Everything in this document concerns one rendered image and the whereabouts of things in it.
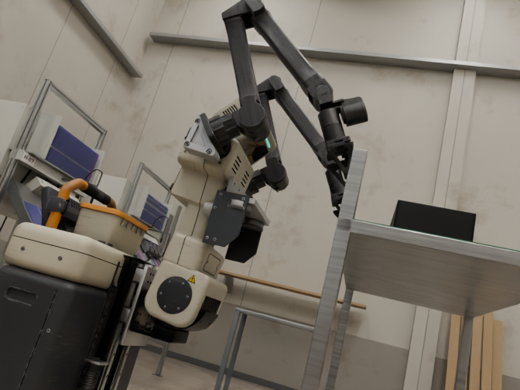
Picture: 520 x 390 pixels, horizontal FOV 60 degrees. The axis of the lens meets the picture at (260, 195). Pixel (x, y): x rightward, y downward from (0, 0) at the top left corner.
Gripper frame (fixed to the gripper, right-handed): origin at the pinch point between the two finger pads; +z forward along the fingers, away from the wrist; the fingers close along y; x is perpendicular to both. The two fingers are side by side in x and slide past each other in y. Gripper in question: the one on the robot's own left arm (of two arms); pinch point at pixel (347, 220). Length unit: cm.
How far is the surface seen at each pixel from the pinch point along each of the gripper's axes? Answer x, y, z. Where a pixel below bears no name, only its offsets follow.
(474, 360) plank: -127, 428, 75
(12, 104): 191, 83, -159
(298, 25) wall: -45, 467, -477
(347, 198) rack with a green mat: 4, -66, 14
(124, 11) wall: 222, 385, -532
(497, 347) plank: -160, 440, 68
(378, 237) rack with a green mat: 0, -66, 23
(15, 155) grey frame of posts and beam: 186, 79, -117
